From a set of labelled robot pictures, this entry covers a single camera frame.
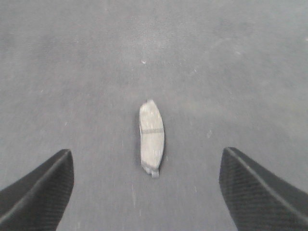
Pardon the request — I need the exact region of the grey brake pad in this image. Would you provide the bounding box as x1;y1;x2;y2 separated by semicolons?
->
139;99;165;178

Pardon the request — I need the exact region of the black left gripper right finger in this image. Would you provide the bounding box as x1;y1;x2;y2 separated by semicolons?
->
219;147;308;231

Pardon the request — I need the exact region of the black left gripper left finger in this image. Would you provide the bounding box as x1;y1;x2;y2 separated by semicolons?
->
0;149;74;231

